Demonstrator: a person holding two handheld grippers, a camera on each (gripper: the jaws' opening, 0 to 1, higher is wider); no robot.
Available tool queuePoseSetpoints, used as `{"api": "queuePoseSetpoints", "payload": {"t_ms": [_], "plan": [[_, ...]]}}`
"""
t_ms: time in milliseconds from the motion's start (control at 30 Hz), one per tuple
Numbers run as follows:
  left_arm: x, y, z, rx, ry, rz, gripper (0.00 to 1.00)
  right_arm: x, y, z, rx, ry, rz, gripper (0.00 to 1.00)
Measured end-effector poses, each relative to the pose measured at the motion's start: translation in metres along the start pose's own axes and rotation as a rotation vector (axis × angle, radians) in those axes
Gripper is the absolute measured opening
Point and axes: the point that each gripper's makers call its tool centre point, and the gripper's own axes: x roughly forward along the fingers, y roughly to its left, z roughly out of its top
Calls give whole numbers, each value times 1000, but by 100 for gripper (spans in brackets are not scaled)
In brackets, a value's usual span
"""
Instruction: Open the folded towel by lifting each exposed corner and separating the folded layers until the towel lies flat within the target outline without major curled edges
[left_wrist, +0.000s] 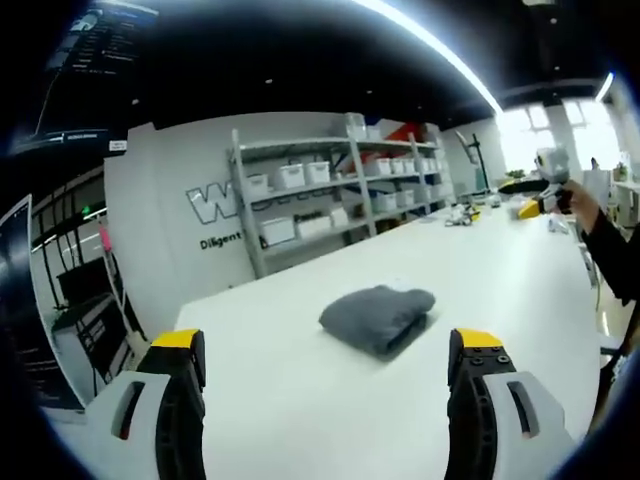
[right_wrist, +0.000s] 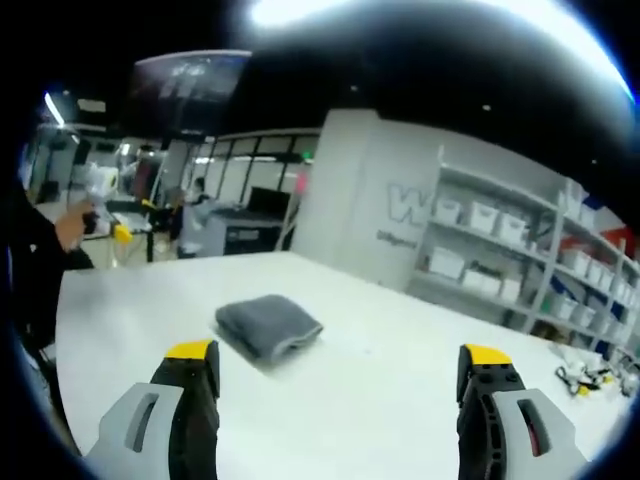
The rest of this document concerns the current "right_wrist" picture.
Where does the grey towel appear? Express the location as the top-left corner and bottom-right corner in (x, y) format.
(214, 293), (325, 363)

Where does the person's left hand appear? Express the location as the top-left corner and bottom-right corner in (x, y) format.
(55, 198), (101, 252)

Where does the black-legged work table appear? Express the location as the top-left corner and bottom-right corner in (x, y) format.
(105, 196), (177, 262)

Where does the grey cabinet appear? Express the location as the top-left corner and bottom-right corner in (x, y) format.
(203, 207), (287, 257)

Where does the hanging dark display screen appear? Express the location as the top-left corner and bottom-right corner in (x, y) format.
(126, 49), (254, 140)

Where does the black computer monitor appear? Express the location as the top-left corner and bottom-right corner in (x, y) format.
(247, 185), (294, 215)

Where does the grey metal shelving unit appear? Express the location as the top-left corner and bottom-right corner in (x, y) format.
(406, 145), (640, 362)

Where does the group of white storage bins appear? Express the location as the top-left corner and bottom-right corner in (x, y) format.
(429, 192), (639, 346)

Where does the bright ceiling light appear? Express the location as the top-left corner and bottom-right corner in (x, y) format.
(248, 0), (416, 29)

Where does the small parts clutter with cables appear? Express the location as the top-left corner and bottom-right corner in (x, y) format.
(553, 347), (640, 400)

